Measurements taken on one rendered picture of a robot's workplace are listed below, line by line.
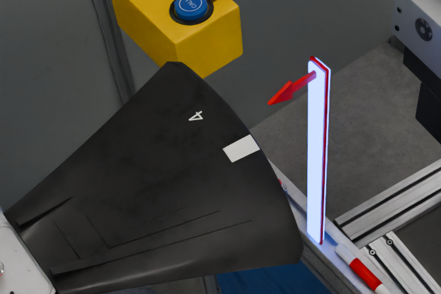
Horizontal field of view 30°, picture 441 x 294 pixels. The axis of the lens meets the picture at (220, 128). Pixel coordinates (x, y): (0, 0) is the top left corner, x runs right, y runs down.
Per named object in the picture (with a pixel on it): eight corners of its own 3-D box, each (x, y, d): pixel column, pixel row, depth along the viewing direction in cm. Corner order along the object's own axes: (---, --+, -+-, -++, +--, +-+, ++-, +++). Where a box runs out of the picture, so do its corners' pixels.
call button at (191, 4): (169, 11, 102) (167, 0, 101) (195, -4, 104) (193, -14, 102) (188, 28, 100) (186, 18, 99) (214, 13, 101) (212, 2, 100)
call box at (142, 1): (118, 32, 115) (104, -25, 106) (177, -1, 118) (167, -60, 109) (184, 100, 106) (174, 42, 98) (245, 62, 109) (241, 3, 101)
